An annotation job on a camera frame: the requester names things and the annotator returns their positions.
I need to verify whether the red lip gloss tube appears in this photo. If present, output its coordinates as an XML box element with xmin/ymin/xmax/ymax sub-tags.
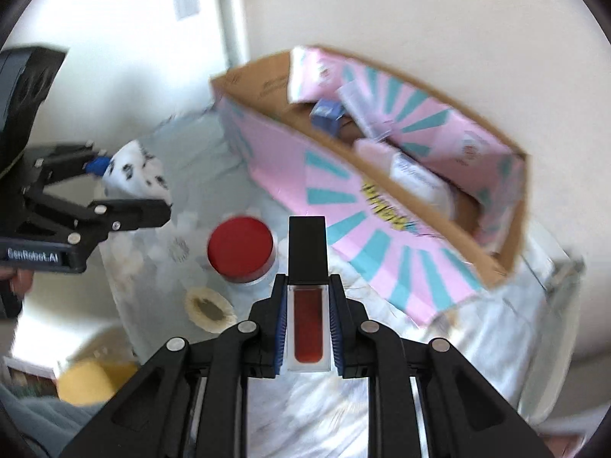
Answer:
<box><xmin>286</xmin><ymin>216</ymin><xmax>331</xmax><ymax>372</ymax></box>

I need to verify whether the panda pattern white sock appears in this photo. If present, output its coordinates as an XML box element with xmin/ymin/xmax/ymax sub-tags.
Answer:
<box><xmin>102</xmin><ymin>141</ymin><xmax>172</xmax><ymax>206</ymax></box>

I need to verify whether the dental floss pick box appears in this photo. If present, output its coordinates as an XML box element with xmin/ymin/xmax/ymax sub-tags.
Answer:
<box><xmin>390</xmin><ymin>152</ymin><xmax>455</xmax><ymax>219</ymax></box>

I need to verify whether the small blue carton box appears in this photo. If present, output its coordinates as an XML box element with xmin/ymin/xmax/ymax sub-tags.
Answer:
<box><xmin>310</xmin><ymin>98</ymin><xmax>345</xmax><ymax>135</ymax></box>

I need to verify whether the pink fluffy scrunchie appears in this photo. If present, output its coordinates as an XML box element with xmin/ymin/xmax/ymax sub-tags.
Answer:
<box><xmin>352</xmin><ymin>137</ymin><xmax>401</xmax><ymax>174</ymax></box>

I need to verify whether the person's left hand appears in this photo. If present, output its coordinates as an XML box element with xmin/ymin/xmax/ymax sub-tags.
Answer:
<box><xmin>0</xmin><ymin>267</ymin><xmax>34</xmax><ymax>298</ymax></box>

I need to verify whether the red lid round jar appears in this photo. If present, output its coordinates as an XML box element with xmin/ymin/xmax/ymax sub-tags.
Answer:
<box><xmin>206</xmin><ymin>215</ymin><xmax>275</xmax><ymax>283</ymax></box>

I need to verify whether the cream oval hair clip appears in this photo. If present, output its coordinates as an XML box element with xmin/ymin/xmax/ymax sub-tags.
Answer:
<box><xmin>184</xmin><ymin>287</ymin><xmax>237</xmax><ymax>334</ymax></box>

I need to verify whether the white wardrobe door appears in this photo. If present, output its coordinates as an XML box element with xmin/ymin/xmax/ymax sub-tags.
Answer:
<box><xmin>6</xmin><ymin>0</ymin><xmax>249</xmax><ymax>131</ymax></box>

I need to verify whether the pink striped cardboard box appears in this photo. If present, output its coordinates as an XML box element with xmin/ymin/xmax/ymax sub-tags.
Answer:
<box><xmin>211</xmin><ymin>47</ymin><xmax>527</xmax><ymax>325</ymax></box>

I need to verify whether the yellow object on floor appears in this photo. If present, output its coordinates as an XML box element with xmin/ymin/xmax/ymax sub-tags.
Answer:
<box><xmin>56</xmin><ymin>359</ymin><xmax>138</xmax><ymax>406</ymax></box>

